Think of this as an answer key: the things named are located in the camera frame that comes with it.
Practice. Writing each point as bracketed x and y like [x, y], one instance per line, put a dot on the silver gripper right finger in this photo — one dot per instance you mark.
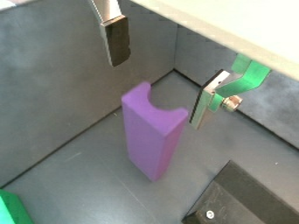
[221, 89]

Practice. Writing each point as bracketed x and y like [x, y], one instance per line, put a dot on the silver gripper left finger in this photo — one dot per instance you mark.
[113, 30]

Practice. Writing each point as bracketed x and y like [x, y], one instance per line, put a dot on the purple arch block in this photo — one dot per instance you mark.
[152, 131]

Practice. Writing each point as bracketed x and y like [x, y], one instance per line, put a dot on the black curved fixture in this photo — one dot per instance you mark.
[236, 199]

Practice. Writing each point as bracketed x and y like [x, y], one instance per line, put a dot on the green shape sorter block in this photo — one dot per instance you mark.
[12, 211]

